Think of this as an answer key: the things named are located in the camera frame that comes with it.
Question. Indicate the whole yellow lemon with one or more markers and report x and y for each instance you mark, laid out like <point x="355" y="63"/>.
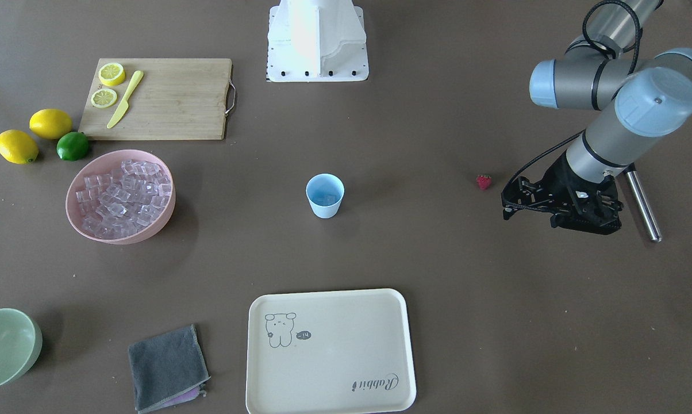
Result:
<point x="50" y="123"/>
<point x="18" y="147"/>

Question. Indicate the cream tray with bear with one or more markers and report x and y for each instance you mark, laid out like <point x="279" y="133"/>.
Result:
<point x="332" y="352"/>

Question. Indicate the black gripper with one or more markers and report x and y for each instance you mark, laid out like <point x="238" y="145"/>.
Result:
<point x="562" y="177"/>

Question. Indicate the steel muddler with black tip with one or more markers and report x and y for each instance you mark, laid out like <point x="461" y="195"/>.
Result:
<point x="649" y="220"/>

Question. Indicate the lemon slice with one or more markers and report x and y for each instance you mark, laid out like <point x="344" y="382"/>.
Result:
<point x="111" y="74"/>
<point x="103" y="98"/>

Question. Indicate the green ceramic bowl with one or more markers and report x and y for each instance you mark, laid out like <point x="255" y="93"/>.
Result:
<point x="21" y="341"/>

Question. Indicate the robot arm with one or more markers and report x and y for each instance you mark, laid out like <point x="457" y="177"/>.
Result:
<point x="639" y="101"/>

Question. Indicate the green lime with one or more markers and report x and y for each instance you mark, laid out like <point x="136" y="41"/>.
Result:
<point x="72" y="146"/>

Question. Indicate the red strawberry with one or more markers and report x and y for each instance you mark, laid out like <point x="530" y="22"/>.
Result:
<point x="484" y="182"/>

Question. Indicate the yellow plastic knife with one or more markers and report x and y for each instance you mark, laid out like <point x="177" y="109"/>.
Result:
<point x="123" y="104"/>

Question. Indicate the light blue cup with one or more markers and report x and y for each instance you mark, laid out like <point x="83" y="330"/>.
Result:
<point x="325" y="193"/>

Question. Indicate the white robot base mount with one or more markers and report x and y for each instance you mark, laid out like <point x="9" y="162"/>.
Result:
<point x="317" y="41"/>

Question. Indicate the pink bowl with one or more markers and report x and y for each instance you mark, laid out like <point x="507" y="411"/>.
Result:
<point x="121" y="197"/>

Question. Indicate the wooden cutting board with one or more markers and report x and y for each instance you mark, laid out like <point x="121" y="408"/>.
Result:
<point x="176" y="99"/>

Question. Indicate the grey folded cloth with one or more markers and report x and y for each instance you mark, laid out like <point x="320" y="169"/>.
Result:
<point x="167" y="370"/>

